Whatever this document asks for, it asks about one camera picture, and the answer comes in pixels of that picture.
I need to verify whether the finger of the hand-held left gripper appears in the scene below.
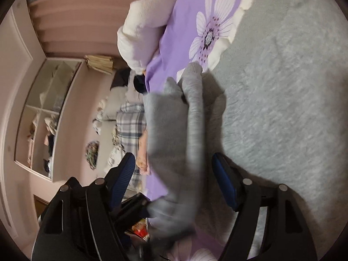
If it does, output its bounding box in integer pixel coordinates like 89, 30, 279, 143
115, 192, 153, 219

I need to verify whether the stack of papers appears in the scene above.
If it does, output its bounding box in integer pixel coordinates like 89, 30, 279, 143
84, 55, 114, 74

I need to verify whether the grey garment with cream ruffle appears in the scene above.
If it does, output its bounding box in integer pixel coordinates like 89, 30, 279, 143
143, 0, 348, 261

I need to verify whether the red item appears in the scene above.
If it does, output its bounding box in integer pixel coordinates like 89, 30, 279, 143
132, 221, 149, 241

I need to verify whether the pink shelf cabinet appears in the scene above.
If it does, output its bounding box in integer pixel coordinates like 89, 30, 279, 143
13, 57, 83, 182

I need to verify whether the purple floral bed sheet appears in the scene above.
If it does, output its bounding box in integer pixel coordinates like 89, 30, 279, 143
144, 0, 245, 261

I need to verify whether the plaid cloth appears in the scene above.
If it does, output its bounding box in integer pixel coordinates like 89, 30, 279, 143
115, 103, 149, 193

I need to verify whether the peach patterned cloth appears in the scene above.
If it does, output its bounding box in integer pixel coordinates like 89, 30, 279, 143
137, 129, 151, 176

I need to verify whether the dark cloth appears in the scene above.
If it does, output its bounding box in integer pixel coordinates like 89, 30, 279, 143
110, 68, 132, 90

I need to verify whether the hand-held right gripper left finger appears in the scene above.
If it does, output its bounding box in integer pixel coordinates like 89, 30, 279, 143
31, 152, 136, 261

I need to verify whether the dark blue cloth item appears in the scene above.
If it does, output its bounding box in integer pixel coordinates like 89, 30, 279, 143
133, 73, 149, 94

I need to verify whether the dark wooden furniture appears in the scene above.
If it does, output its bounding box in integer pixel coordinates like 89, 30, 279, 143
34, 194, 49, 215

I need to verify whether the white plush blanket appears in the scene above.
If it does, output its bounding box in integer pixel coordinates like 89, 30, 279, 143
117, 0, 178, 74

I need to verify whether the pink beige curtain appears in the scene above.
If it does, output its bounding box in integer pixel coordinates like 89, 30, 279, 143
27, 0, 174, 60

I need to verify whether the cream cloth bundle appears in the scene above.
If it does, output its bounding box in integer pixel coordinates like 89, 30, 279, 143
45, 114, 59, 136

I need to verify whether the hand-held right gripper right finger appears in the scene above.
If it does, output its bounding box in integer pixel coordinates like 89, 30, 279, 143
211, 152, 318, 261

